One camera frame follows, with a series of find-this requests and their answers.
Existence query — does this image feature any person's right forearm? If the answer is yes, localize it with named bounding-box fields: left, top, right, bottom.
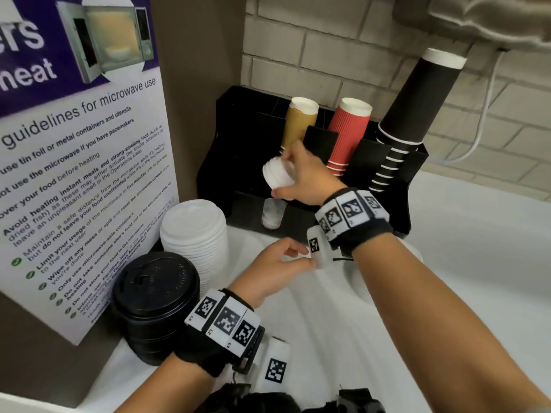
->
left=352, top=232, right=551, bottom=413

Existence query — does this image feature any stack of black lids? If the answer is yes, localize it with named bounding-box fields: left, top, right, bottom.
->
left=110, top=252, right=201, bottom=367

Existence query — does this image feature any stack of red paper cups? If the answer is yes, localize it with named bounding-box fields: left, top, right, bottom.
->
left=325, top=97, right=374, bottom=178

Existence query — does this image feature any black left wrist marker band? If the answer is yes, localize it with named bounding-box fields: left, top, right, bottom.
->
left=174, top=289, right=266, bottom=378

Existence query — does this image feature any black right wrist marker band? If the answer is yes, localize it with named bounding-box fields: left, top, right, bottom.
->
left=314, top=188, right=395, bottom=256

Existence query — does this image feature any person's left forearm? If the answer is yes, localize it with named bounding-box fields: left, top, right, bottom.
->
left=114, top=352, right=216, bottom=413

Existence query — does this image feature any black chest harness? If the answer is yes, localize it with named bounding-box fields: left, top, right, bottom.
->
left=196, top=382, right=386, bottom=413

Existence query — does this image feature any person's right hand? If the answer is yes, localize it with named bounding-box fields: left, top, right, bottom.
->
left=270, top=141, right=348, bottom=207

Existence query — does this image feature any person's left hand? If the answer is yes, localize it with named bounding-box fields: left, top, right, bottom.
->
left=228, top=237, right=317, bottom=309

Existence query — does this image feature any white wall cable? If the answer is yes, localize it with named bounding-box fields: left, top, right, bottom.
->
left=430, top=51, right=507, bottom=165

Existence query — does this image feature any grey wall-mounted appliance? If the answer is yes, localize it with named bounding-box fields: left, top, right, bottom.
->
left=392, top=0, right=551, bottom=52

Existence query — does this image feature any black cup holder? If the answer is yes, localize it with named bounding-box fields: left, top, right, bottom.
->
left=196, top=85, right=430, bottom=244

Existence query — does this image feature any black wrist marker band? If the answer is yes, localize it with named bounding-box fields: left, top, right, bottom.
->
left=314, top=188, right=395, bottom=256
left=174, top=289, right=266, bottom=378

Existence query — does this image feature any microwave safety poster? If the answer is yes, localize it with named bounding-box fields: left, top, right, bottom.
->
left=0, top=0, right=180, bottom=347

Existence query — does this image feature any stack of gold paper cups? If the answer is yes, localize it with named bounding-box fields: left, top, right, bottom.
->
left=280, top=96, right=320, bottom=155

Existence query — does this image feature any stack of black paper cups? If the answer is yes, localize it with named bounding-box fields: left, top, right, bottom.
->
left=369, top=48, right=468, bottom=193

